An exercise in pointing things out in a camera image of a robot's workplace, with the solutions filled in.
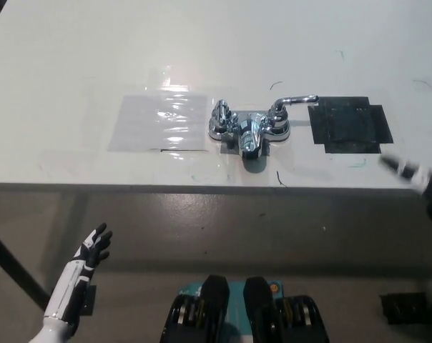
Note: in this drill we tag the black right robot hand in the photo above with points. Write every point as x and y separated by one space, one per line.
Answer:
407 171

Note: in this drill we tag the black tape patch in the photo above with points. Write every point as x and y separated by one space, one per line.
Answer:
348 123

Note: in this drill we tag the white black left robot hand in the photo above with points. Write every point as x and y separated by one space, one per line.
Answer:
71 282

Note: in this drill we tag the clear plastic taped sheet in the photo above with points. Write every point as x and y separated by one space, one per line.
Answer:
158 123

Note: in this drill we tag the small black floor plate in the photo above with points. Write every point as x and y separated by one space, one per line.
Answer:
89 300

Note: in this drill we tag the large black floor plate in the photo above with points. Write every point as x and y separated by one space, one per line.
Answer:
403 309

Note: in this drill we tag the chrome faucet body with spout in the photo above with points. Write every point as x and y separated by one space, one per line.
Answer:
250 134

